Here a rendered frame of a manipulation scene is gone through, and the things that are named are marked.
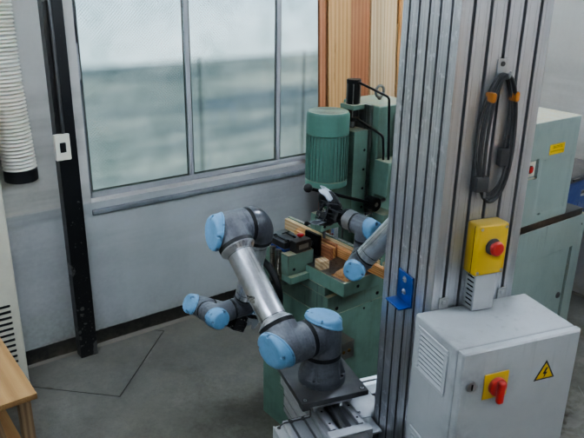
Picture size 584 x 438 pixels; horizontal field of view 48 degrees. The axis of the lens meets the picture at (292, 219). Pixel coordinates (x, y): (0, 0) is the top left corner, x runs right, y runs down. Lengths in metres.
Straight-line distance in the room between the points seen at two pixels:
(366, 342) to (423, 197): 1.38
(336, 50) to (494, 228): 2.64
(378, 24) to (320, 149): 1.85
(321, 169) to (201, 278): 1.67
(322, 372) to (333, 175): 0.92
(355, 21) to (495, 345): 2.97
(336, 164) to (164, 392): 1.56
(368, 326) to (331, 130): 0.88
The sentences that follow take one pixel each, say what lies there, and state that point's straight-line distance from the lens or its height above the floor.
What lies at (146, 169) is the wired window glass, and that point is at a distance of 3.81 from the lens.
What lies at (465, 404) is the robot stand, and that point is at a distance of 1.63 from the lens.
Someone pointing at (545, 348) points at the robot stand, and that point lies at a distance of 1.70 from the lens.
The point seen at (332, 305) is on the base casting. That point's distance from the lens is 2.70.
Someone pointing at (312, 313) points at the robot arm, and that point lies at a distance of 2.03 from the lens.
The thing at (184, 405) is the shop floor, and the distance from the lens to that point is 3.44.
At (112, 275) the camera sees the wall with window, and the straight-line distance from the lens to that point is 3.85.
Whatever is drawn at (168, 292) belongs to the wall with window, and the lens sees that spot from 4.05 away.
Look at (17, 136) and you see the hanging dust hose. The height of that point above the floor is 1.30.
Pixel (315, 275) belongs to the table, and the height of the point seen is 0.87.
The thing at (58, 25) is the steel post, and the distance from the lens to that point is 3.37.
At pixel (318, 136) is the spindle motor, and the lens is 2.63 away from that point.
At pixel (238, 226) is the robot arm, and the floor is 1.28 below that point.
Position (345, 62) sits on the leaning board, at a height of 1.51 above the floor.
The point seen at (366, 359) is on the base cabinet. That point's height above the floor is 0.42.
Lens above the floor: 2.03
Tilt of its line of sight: 21 degrees down
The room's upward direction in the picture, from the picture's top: 1 degrees clockwise
